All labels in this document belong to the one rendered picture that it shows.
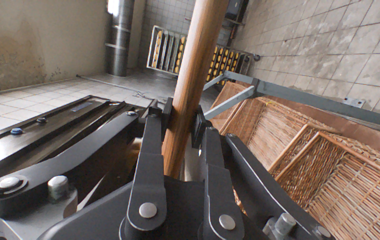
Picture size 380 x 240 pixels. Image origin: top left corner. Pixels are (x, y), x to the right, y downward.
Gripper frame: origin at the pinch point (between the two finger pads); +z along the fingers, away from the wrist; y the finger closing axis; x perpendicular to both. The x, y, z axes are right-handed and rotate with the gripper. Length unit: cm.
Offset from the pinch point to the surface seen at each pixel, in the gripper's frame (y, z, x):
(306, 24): 119, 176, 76
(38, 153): -62, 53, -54
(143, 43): -129, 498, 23
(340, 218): 60, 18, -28
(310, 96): 44, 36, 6
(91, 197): -19.7, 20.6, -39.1
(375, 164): 45.9, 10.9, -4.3
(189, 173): 16, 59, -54
